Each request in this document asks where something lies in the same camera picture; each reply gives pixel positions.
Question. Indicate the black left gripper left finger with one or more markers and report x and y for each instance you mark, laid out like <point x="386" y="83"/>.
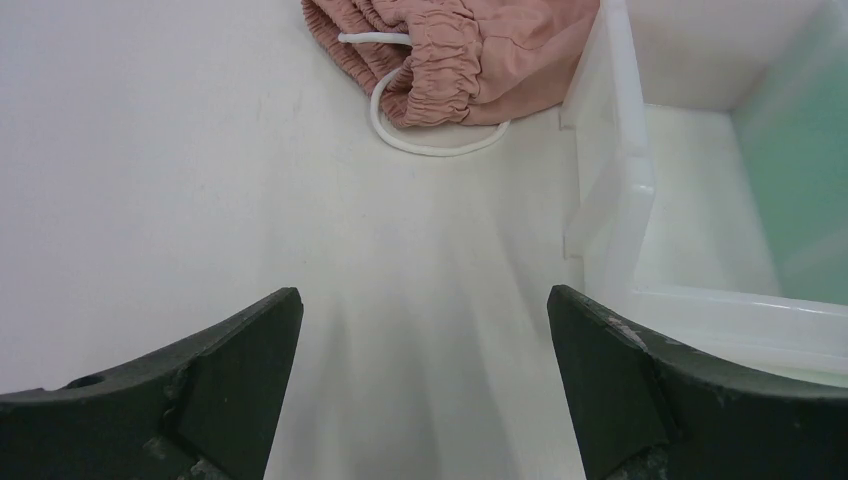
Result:
<point x="204" y="407"/>

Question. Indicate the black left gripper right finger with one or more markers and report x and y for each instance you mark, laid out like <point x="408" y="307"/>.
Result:
<point x="646" y="406"/>

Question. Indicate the translucent white bin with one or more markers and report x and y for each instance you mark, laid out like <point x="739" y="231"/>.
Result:
<point x="711" y="152"/>

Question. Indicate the pink cloth shorts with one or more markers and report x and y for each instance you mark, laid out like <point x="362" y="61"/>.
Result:
<point x="469" y="62"/>

